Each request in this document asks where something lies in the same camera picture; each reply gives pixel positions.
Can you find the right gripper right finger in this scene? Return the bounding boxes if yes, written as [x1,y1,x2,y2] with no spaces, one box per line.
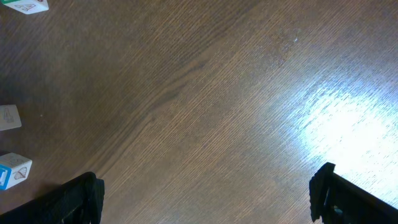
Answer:
[309,162,397,224]

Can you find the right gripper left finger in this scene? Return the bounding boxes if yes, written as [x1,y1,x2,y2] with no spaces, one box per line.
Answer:
[1,172,104,224]

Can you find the blue E block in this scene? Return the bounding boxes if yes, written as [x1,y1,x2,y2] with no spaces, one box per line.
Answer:
[1,152,32,190]

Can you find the yellow block right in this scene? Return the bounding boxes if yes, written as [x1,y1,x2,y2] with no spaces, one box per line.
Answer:
[0,105,22,131]

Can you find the green J block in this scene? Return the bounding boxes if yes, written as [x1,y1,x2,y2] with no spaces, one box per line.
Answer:
[1,0,49,14]

